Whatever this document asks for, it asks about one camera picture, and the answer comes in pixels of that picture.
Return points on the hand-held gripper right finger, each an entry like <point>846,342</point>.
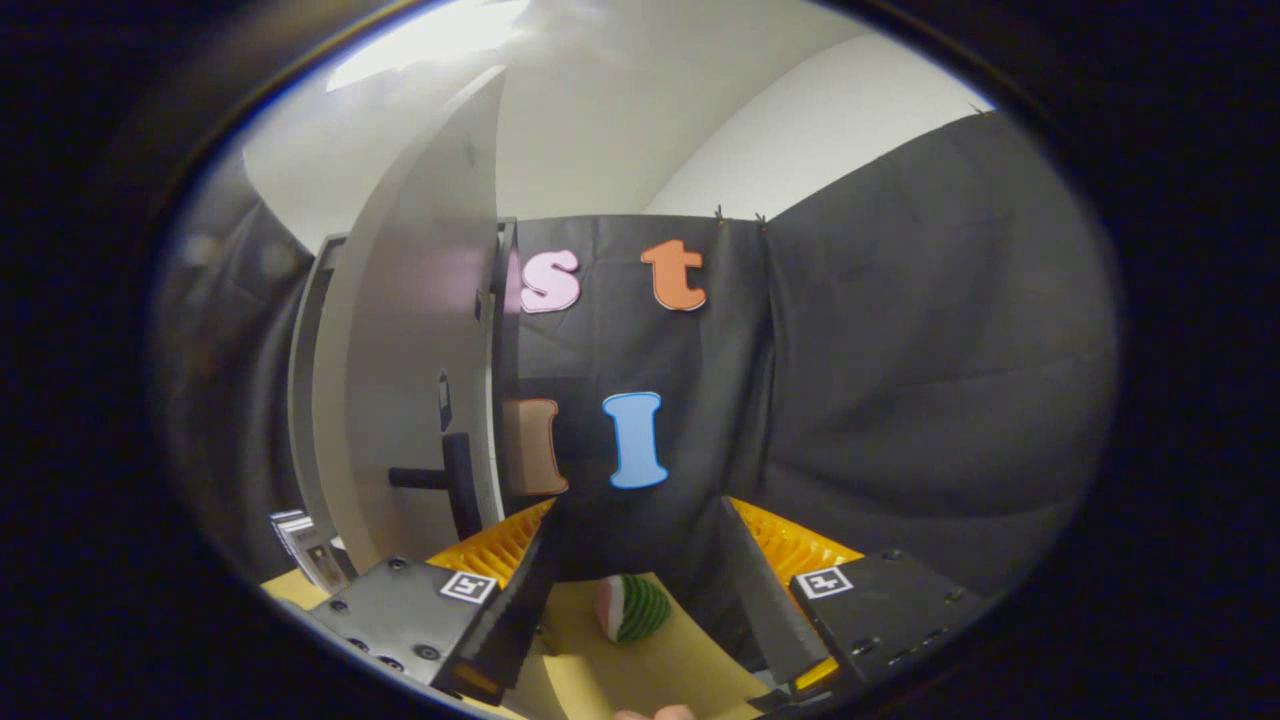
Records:
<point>760,590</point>

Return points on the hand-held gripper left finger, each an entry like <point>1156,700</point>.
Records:
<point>510,610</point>

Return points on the grey shoe cabinet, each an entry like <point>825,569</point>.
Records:
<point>305,380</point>

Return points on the white shoe cabinet door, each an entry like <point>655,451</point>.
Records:
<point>420,300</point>

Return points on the watermelon slice toy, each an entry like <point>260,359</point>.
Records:
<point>640,608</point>

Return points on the book with grey photo cover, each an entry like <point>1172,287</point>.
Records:
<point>322,560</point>

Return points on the blue spine book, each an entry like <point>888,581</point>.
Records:
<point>285,525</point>

